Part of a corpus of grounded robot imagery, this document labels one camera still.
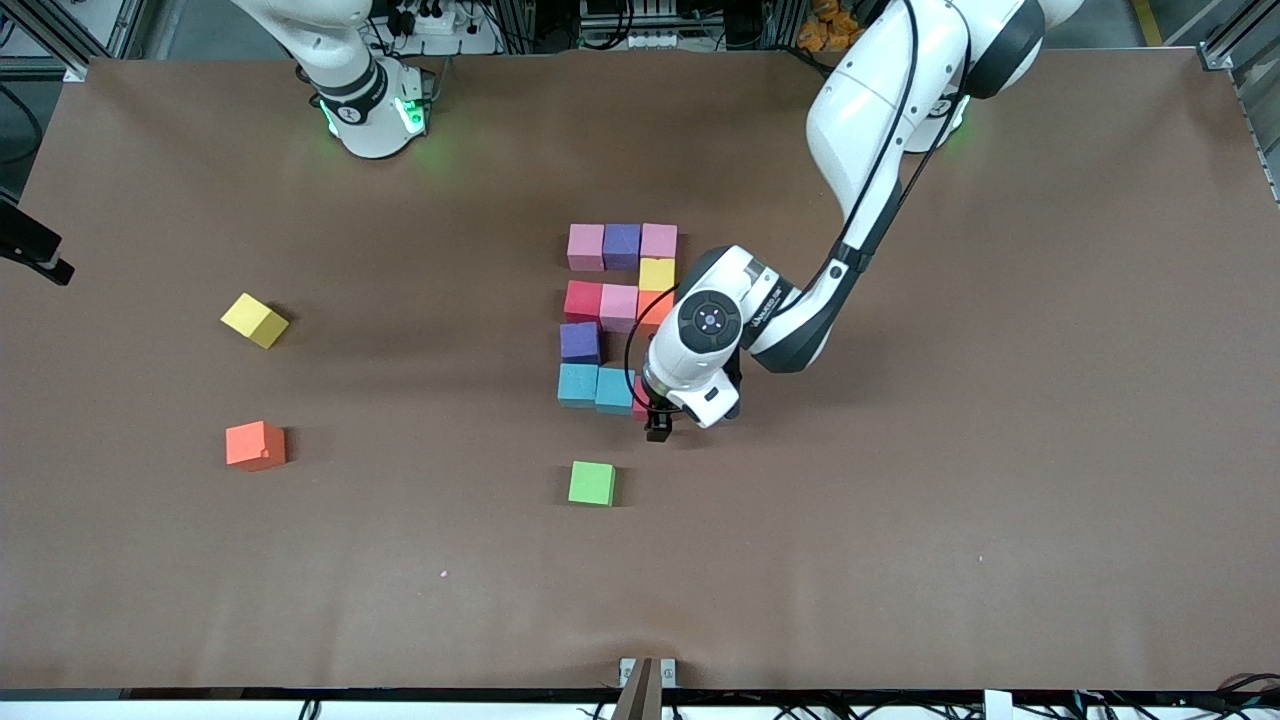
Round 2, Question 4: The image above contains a light blue foam cube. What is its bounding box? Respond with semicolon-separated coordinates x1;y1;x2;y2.
596;365;638;417
557;362;600;409

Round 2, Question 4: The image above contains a dark purple foam cube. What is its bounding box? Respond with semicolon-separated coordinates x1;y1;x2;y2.
603;223;643;272

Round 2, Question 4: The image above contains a green foam cube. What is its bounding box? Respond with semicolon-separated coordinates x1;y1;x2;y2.
568;460;617;508

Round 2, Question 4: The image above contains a brown table cover sheet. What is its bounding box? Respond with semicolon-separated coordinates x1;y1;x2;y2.
0;45;1280;694

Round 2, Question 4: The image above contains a pile of orange objects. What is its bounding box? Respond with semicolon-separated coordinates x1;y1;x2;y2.
797;0;866;53

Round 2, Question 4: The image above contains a white power strip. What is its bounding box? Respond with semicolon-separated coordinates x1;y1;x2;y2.
385;5;471;39

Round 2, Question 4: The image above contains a metal bracket with pole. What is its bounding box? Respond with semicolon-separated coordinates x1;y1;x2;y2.
618;656;679;720

